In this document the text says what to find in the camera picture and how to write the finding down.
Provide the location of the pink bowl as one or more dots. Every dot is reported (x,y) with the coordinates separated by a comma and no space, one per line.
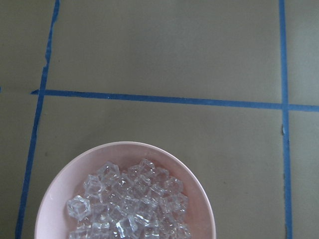
(52,220)

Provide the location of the pile of clear ice cubes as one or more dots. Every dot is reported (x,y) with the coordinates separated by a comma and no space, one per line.
(141,202)

